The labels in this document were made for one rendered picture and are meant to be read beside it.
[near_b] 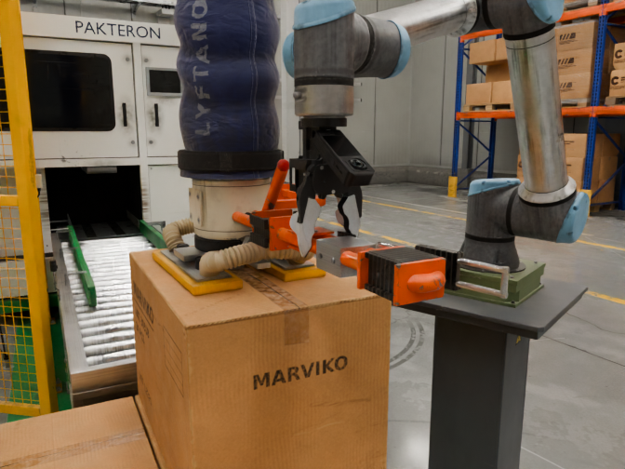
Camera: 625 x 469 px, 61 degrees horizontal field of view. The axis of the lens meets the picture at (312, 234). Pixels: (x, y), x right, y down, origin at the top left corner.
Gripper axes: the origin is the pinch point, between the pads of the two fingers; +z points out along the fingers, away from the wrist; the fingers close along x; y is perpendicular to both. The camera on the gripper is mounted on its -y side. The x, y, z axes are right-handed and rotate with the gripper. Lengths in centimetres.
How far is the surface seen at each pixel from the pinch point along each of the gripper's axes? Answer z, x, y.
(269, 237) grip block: 0.1, 4.7, 13.0
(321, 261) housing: 1.0, 3.5, -3.3
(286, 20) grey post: -109, -164, 356
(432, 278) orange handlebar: -1.2, 0.3, -24.2
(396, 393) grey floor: 108, -107, 120
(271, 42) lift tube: -35.6, -5.0, 32.6
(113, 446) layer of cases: 52, 30, 48
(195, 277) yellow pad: 9.8, 13.9, 28.2
